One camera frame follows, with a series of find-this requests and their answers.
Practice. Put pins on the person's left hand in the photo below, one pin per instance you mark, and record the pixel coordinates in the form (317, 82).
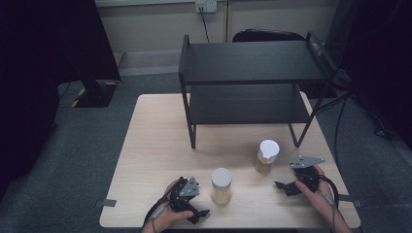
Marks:
(168, 217)

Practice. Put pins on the grey table bracket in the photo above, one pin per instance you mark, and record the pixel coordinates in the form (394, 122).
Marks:
(107, 203)
(353, 201)

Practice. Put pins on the jar with spouted white lid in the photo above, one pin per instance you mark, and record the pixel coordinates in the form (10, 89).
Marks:
(268, 149)

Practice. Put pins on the black stand base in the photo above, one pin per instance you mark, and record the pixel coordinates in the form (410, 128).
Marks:
(95, 93)

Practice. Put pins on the white wall socket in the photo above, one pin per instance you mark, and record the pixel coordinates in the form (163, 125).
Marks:
(206, 6)

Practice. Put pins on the black two-tier shelf rack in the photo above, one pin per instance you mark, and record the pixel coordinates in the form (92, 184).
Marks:
(252, 61)

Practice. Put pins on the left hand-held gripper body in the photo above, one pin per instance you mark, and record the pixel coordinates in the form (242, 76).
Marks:
(188, 191)

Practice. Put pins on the dark curtain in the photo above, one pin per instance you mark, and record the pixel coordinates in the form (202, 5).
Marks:
(379, 58)
(42, 81)

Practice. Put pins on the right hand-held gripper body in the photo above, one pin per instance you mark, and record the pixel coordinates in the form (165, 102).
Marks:
(306, 173)

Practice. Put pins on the jar with round white lid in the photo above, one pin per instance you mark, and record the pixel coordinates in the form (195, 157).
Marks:
(221, 178)

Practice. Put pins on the black chair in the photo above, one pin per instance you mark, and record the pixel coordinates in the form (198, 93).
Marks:
(267, 35)

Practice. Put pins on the person's right hand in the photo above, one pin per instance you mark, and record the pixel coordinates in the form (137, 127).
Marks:
(319, 197)

